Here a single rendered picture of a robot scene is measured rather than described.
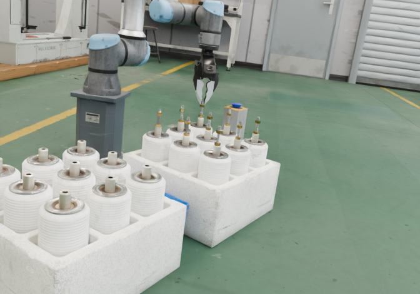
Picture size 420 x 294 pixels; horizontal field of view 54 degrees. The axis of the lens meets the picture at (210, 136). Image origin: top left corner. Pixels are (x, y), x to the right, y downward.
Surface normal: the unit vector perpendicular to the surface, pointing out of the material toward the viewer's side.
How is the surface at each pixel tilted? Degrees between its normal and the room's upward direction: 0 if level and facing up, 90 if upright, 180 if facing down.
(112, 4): 90
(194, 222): 90
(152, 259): 90
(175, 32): 90
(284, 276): 0
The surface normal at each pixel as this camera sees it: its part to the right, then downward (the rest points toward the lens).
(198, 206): -0.58, 0.15
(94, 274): 0.83, 0.25
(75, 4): -0.14, 0.25
